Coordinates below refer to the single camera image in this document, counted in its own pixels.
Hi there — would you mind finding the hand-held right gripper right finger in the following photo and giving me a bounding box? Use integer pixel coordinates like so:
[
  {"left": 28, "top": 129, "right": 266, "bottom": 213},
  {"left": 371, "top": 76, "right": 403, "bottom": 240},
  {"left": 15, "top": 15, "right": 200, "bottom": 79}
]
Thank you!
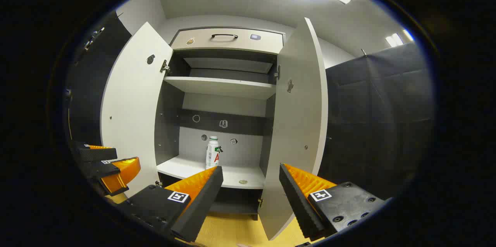
[{"left": 279, "top": 163, "right": 388, "bottom": 242}]

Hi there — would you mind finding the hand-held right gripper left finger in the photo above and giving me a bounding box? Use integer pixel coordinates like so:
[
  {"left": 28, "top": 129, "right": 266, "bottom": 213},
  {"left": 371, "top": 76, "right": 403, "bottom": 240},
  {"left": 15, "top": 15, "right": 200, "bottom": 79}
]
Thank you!
[{"left": 116, "top": 166, "right": 224, "bottom": 244}]

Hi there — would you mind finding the white plastic bottle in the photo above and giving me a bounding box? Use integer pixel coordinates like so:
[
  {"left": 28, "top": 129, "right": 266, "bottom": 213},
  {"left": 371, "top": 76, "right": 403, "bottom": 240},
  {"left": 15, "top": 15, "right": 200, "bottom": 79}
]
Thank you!
[{"left": 205, "top": 136, "right": 220, "bottom": 170}]

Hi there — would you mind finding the white cabinet door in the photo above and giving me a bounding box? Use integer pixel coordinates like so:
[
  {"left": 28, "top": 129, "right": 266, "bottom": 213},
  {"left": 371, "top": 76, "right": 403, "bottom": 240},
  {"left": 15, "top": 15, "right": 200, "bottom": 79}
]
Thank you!
[
  {"left": 100, "top": 22, "right": 174, "bottom": 198},
  {"left": 258, "top": 17, "right": 329, "bottom": 241}
]

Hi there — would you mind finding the white cabinet shelf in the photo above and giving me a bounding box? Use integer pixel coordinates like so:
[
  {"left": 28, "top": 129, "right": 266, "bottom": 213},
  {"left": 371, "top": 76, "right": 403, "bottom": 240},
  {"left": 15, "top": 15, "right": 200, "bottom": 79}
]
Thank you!
[
  {"left": 164, "top": 76, "right": 276, "bottom": 100},
  {"left": 157, "top": 156, "right": 266, "bottom": 189}
]

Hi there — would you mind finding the grey and white cabinet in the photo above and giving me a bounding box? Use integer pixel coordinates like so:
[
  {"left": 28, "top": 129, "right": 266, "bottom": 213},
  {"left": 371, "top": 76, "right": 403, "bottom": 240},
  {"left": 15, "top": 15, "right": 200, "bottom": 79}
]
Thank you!
[{"left": 154, "top": 26, "right": 287, "bottom": 220}]

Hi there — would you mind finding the white cabinet drawer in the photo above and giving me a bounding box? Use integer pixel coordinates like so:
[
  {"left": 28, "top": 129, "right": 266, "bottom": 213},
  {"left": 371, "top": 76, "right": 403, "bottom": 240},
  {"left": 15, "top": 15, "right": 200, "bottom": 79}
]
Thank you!
[{"left": 170, "top": 27, "right": 284, "bottom": 55}]

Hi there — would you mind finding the black backdrop cloth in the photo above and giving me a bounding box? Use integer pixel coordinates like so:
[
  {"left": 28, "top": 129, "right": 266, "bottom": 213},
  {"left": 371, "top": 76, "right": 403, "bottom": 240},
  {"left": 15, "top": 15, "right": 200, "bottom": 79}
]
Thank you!
[
  {"left": 64, "top": 11, "right": 132, "bottom": 147},
  {"left": 318, "top": 42, "right": 434, "bottom": 201}
]

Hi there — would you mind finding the small ceiling light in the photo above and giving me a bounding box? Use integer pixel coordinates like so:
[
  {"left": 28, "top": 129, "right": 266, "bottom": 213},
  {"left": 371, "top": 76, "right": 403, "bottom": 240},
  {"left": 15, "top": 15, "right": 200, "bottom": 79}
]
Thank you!
[{"left": 386, "top": 29, "right": 414, "bottom": 47}]

